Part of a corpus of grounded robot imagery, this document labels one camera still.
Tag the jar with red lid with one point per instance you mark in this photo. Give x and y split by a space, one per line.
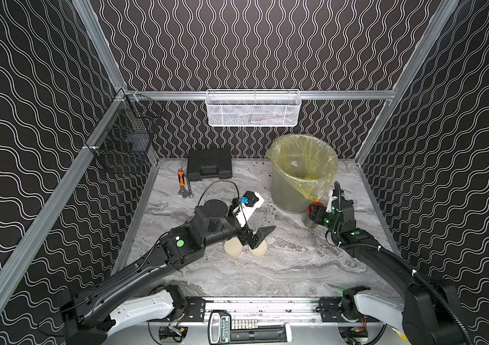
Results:
309 219

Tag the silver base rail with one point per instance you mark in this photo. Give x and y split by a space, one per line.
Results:
301 311

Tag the trash bin with yellow bag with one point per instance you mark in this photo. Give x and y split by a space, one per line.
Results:
304 167

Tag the cream lid of back jar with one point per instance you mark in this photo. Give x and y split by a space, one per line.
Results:
233 248

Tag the black wire basket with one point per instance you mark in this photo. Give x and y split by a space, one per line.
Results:
122 141

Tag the white wire mesh basket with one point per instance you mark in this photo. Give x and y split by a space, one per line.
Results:
253 108

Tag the black plastic tool case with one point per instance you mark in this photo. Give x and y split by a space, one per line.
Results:
209 163

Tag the orange handled wrench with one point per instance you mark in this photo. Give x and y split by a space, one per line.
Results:
184 186

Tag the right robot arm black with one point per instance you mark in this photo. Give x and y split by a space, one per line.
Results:
428 311

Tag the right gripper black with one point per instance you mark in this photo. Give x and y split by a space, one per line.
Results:
321 215

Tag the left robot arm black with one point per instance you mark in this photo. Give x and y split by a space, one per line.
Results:
92 315

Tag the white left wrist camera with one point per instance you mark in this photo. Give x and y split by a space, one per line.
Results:
246 206

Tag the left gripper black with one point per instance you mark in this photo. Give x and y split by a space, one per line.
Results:
245 233

